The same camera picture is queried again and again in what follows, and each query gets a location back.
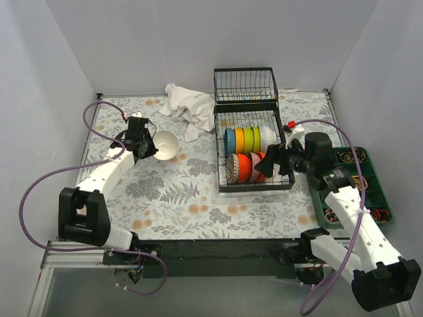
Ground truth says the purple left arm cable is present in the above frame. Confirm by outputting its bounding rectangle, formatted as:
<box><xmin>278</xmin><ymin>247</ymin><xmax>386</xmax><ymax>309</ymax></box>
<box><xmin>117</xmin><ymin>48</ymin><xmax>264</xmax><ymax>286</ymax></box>
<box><xmin>19</xmin><ymin>101</ymin><xmax>168</xmax><ymax>295</ymax></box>

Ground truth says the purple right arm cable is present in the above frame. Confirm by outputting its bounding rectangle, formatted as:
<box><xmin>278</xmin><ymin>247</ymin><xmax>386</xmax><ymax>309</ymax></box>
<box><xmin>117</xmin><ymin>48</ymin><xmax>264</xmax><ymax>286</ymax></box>
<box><xmin>288</xmin><ymin>118</ymin><xmax>368</xmax><ymax>316</ymax></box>

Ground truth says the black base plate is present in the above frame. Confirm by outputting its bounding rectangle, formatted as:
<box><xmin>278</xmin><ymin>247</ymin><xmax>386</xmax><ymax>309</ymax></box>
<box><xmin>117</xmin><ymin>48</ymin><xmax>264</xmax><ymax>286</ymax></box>
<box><xmin>102</xmin><ymin>238</ymin><xmax>324</xmax><ymax>285</ymax></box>

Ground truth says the blue bowl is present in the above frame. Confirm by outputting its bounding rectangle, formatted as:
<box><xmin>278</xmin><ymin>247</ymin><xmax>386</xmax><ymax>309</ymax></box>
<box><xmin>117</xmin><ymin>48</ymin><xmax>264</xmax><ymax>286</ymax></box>
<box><xmin>223</xmin><ymin>127</ymin><xmax>236</xmax><ymax>156</ymax></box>

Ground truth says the dark patterned bowl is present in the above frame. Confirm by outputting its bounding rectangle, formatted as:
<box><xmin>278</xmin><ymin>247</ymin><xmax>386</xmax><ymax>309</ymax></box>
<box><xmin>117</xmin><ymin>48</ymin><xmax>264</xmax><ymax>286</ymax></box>
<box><xmin>226</xmin><ymin>153</ymin><xmax>239</xmax><ymax>184</ymax></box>

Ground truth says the green compartment tray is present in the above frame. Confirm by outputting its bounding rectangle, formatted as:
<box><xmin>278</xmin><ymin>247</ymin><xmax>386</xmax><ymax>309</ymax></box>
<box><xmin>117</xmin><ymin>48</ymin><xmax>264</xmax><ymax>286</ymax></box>
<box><xmin>309</xmin><ymin>147</ymin><xmax>395</xmax><ymax>229</ymax></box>

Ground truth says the floral table mat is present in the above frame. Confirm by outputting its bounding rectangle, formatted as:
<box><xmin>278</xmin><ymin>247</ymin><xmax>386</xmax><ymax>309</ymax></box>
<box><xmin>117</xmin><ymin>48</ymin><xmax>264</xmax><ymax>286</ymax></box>
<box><xmin>94</xmin><ymin>96</ymin><xmax>317</xmax><ymax>240</ymax></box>

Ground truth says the yellow orange bowl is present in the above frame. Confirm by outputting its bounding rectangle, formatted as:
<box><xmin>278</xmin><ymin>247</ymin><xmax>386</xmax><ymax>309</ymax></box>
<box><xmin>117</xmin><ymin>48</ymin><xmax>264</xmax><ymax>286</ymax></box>
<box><xmin>234</xmin><ymin>128</ymin><xmax>245</xmax><ymax>154</ymax></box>

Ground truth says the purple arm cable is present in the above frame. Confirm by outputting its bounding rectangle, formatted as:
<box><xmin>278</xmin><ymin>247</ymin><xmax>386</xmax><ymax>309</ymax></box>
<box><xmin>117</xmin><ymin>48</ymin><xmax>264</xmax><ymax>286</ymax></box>
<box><xmin>288</xmin><ymin>118</ymin><xmax>368</xmax><ymax>316</ymax></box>
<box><xmin>19</xmin><ymin>101</ymin><xmax>168</xmax><ymax>295</ymax></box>

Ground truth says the lime green bowl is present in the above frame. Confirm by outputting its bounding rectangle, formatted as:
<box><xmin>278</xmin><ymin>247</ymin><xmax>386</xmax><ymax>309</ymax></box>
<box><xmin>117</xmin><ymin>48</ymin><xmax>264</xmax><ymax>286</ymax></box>
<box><xmin>251</xmin><ymin>127</ymin><xmax>261</xmax><ymax>153</ymax></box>
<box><xmin>243</xmin><ymin>127</ymin><xmax>254</xmax><ymax>154</ymax></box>

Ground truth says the white ceramic bowl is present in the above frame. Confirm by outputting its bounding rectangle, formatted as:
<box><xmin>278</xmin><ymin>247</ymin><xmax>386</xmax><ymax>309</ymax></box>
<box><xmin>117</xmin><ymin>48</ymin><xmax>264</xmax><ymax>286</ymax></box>
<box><xmin>258</xmin><ymin>125</ymin><xmax>278</xmax><ymax>152</ymax></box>
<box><xmin>153</xmin><ymin>130</ymin><xmax>179</xmax><ymax>160</ymax></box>

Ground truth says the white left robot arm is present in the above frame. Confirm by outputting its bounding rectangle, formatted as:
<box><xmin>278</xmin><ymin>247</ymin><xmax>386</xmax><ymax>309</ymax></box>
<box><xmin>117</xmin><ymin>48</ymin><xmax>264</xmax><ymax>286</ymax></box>
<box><xmin>58</xmin><ymin>112</ymin><xmax>158</xmax><ymax>264</ymax></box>

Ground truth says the pink patterned bowl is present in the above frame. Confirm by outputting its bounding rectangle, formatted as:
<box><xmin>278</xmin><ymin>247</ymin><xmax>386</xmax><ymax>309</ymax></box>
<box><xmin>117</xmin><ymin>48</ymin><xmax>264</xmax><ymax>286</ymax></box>
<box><xmin>247</xmin><ymin>153</ymin><xmax>261</xmax><ymax>183</ymax></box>

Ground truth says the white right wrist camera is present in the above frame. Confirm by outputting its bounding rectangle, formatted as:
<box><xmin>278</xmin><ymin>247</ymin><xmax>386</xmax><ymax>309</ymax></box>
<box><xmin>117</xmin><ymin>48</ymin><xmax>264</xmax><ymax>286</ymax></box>
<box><xmin>282</xmin><ymin>121</ymin><xmax>305</xmax><ymax>149</ymax></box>

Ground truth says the black wire basket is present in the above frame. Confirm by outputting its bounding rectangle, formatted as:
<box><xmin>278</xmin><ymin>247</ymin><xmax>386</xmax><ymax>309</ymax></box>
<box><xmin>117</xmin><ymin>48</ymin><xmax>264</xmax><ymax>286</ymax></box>
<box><xmin>213</xmin><ymin>67</ymin><xmax>278</xmax><ymax>104</ymax></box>

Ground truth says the black wire dish rack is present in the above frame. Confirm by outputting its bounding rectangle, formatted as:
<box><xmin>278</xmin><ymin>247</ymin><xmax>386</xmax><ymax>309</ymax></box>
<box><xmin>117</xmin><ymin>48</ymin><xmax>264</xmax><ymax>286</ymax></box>
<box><xmin>213</xmin><ymin>102</ymin><xmax>296</xmax><ymax>194</ymax></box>

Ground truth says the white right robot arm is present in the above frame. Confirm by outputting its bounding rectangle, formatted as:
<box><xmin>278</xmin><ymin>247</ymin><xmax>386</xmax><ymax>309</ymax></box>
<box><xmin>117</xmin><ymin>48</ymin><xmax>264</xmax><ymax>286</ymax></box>
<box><xmin>255</xmin><ymin>132</ymin><xmax>422</xmax><ymax>312</ymax></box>

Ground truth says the crumpled white cloth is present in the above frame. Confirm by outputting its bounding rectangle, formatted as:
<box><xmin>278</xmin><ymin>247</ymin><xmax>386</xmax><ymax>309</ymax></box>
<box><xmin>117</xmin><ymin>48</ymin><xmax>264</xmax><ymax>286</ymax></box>
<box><xmin>159</xmin><ymin>84</ymin><xmax>215</xmax><ymax>143</ymax></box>

